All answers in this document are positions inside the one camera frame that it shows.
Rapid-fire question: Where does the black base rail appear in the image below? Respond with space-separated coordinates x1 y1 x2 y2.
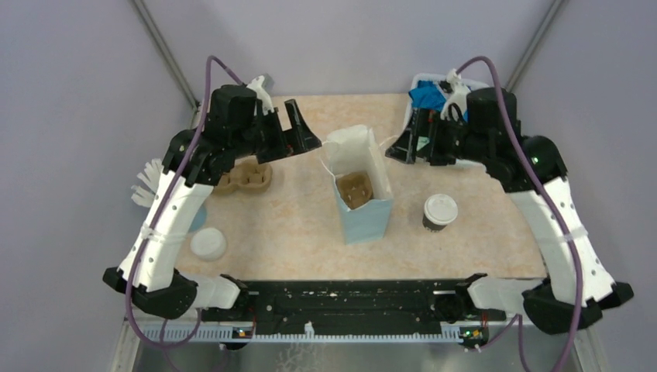
201 279 507 336

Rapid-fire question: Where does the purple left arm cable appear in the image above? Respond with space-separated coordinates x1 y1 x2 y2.
124 54 247 372

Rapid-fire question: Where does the black paper coffee cup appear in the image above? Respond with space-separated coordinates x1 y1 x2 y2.
422 214 453 233

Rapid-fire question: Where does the white plastic basket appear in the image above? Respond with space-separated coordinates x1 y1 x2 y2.
404 73 490 168

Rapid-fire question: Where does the cup of white straws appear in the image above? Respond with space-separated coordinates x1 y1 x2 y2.
130 159 209 235

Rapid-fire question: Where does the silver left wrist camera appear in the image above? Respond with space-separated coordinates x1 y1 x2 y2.
246 74 274 115

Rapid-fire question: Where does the stack of white lids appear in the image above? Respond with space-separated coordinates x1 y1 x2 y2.
190 228 228 261

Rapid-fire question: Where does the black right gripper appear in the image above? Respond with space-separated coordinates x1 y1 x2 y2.
385 107 490 166

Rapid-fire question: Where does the blue cloth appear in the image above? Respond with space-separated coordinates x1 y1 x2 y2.
408 80 447 112

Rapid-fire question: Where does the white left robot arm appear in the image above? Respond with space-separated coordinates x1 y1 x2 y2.
103 84 322 321

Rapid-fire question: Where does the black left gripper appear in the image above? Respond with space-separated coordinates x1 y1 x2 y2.
231 98 321 163

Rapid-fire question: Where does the brown cardboard cup carrier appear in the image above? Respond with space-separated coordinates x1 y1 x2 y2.
213 160 273 195

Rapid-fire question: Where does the light blue paper bag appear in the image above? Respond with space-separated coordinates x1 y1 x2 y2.
321 125 394 245

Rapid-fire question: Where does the white plastic cup lid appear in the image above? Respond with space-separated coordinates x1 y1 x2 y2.
424 194 459 226

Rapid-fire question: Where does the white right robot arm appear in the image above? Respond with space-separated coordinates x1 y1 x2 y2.
385 87 634 335

